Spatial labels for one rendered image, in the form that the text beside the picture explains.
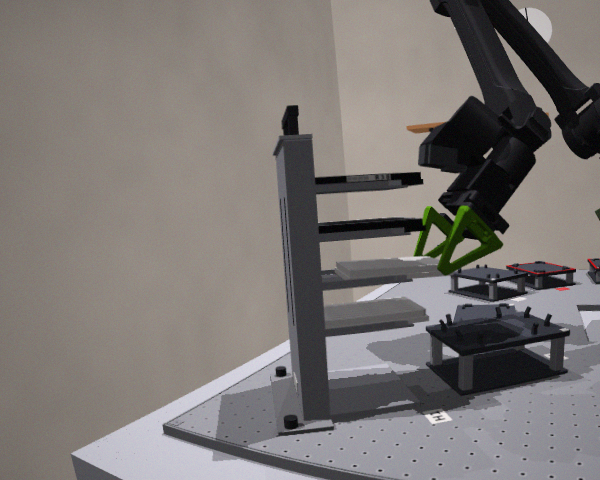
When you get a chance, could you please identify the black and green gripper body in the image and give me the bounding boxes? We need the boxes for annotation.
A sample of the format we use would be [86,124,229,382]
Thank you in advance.
[438,174,516,240]

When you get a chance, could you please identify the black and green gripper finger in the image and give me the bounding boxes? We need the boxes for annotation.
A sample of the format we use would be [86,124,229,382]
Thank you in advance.
[437,206,504,276]
[413,206,452,258]

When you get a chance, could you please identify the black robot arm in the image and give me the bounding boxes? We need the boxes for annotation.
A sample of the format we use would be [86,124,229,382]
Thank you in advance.
[418,0,600,203]

